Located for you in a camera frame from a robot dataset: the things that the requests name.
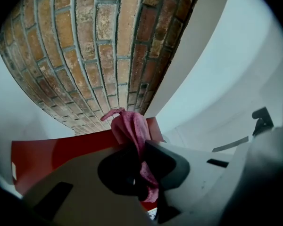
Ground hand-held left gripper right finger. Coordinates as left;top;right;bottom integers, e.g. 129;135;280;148
143;139;235;224

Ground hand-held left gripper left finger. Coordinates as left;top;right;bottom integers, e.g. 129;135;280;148
22;142;160;226

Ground red fire extinguisher box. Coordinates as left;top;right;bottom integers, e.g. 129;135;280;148
11;116;167;213

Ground pink cloth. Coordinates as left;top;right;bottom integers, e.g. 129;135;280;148
100;107;160;203

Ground black head camera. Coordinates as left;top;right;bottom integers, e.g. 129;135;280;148
251;106;274;137

